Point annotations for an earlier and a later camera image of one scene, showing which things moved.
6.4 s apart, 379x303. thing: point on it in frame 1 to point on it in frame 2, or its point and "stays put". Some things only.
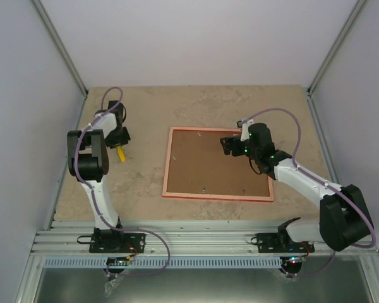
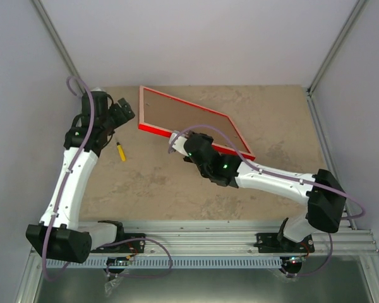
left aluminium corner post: [59, 45] stays put
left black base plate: [117, 243] stays put
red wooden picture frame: [197, 166] to [163, 132]
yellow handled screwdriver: [120, 150] stays put
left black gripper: [124, 142] to [122, 118]
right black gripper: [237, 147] to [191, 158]
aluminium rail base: [352, 274] stays put
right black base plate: [282, 243] stays put
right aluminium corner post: [350, 23] stays put
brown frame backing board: [199, 165] to [169, 113]
